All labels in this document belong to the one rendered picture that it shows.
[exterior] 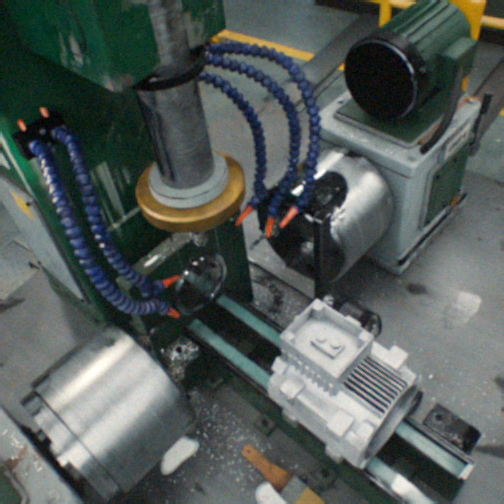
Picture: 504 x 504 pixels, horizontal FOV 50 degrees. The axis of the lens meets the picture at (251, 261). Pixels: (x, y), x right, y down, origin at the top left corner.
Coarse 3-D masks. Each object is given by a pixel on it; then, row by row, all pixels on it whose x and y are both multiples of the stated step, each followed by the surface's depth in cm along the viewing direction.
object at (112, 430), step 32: (96, 352) 90; (128, 352) 89; (32, 384) 89; (64, 384) 86; (96, 384) 86; (128, 384) 86; (160, 384) 88; (32, 416) 84; (64, 416) 83; (96, 416) 84; (128, 416) 85; (160, 416) 88; (192, 416) 94; (64, 448) 82; (96, 448) 83; (128, 448) 85; (160, 448) 90; (96, 480) 84; (128, 480) 87
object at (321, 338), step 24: (312, 312) 94; (336, 312) 92; (312, 336) 93; (336, 336) 93; (360, 336) 89; (288, 360) 94; (312, 360) 87; (336, 360) 90; (360, 360) 89; (336, 384) 86
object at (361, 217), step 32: (320, 160) 116; (352, 160) 115; (288, 192) 110; (320, 192) 109; (352, 192) 111; (384, 192) 117; (288, 224) 116; (352, 224) 110; (384, 224) 118; (288, 256) 125; (352, 256) 113
